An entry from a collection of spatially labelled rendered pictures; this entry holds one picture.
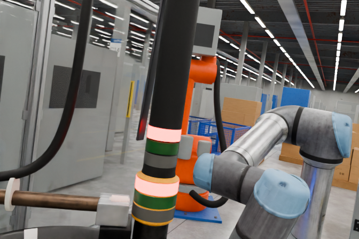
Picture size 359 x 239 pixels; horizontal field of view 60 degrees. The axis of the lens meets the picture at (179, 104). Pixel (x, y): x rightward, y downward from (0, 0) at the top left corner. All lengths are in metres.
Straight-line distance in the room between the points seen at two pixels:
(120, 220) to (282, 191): 0.25
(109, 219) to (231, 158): 0.38
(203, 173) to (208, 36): 3.72
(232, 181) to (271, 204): 0.14
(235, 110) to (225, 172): 7.83
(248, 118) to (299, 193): 7.87
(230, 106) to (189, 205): 4.57
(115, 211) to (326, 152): 0.71
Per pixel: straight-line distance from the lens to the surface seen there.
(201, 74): 4.33
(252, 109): 8.29
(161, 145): 0.30
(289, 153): 9.67
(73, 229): 0.53
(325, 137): 0.92
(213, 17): 4.34
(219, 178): 0.62
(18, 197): 0.34
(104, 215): 0.32
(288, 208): 0.49
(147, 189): 0.31
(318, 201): 1.00
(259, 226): 0.50
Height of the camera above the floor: 1.66
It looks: 3 degrees down
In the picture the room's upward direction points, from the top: 8 degrees clockwise
